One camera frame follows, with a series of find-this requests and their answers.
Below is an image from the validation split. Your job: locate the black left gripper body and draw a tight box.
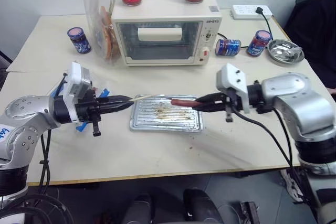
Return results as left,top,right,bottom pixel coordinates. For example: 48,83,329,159
75,89,103,137

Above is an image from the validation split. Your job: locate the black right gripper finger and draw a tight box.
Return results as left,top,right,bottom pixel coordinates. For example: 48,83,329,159
195,92,224,104
195,102,226,113

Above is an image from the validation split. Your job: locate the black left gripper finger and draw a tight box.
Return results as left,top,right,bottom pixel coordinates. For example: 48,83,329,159
99,101,135,114
99,94,133,104

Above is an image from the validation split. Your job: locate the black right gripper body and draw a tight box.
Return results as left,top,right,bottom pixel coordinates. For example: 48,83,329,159
222,87,244,124

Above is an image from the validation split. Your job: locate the wooden skewer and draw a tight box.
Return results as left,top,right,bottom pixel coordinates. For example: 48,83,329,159
128,94,153,102

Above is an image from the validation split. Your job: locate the red sausage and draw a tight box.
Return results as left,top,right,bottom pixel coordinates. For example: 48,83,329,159
170,98,198,106

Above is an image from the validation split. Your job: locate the ridged metal baking tray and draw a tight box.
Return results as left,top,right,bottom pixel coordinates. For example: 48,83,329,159
129,93,205,133

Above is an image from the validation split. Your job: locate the blue label sauce jar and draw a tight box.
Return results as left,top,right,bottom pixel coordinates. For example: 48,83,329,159
247,29,272,58
67,27,92,55
215,38,242,57

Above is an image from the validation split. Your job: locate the stainless steel bowl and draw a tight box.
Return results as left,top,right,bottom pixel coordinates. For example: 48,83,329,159
267,38,306,67

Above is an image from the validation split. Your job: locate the clear bag of bread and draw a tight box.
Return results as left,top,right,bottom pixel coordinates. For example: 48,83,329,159
80,0,122,65

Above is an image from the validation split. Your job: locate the cream toaster oven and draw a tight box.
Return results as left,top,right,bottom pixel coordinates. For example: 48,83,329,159
111,0,224,67

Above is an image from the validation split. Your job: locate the white power strip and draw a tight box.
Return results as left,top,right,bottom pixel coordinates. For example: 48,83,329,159
230,4,274,20

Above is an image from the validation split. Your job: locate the black chair edge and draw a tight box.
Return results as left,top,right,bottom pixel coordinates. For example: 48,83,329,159
0,50,13,90

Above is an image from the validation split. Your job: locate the dark rounded shape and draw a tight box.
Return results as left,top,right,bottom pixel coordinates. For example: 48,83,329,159
183,187,219,224
122,191,156,224

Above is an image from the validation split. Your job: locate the black office chair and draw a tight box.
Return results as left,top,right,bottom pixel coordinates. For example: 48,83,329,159
284,0,336,89

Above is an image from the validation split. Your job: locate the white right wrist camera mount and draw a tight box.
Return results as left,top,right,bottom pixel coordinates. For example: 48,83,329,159
215,62,250,114

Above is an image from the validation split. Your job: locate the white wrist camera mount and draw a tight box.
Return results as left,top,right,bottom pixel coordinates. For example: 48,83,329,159
64,61,93,125
215,62,250,114

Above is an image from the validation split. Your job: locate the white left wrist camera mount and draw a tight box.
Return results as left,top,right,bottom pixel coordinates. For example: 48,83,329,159
64,61,93,125

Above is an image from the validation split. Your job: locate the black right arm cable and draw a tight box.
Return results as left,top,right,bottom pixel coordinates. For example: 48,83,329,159
233,107,320,210

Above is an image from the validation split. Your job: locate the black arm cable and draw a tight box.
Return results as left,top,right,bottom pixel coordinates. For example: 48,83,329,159
38,129,53,196
233,107,320,210

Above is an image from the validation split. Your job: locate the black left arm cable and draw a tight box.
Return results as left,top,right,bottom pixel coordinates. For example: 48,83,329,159
38,129,53,196

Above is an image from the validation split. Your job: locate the black plug with cable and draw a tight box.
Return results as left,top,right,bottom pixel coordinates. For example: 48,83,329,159
255,6,274,41

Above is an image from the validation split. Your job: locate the black floor cable bundle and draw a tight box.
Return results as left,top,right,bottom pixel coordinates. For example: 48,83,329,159
0,194,76,224

